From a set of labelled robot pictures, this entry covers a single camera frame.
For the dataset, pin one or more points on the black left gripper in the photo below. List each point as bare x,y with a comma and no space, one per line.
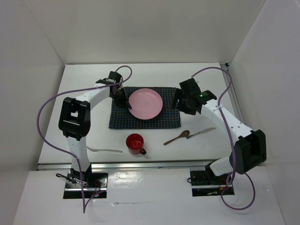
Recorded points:
123,102

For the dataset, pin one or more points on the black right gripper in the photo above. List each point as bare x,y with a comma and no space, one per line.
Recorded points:
176,96

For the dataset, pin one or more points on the pink plastic plate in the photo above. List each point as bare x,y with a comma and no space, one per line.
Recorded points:
145,104

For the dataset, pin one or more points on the brown wooden spoon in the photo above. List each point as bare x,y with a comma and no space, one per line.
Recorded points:
182,135

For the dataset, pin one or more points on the red enamel mug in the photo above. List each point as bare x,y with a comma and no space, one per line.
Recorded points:
135,143

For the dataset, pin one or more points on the silver metal fork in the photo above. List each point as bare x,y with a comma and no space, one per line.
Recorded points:
103,150

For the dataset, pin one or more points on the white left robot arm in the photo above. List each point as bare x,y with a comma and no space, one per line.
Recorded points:
75,122

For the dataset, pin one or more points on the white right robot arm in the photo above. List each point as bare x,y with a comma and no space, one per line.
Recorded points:
248,146

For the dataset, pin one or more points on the silver table knife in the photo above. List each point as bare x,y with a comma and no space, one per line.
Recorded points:
201,132

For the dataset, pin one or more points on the aluminium right side rail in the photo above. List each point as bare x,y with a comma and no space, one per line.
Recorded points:
232,93

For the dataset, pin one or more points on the aluminium rail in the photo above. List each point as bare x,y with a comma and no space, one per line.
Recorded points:
232,93
140,165

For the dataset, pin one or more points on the aluminium front rail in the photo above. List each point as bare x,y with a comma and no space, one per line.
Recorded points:
140,165

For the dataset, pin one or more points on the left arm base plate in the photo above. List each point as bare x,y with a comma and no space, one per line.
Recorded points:
96,188

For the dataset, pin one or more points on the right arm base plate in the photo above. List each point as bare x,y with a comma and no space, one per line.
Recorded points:
204,185

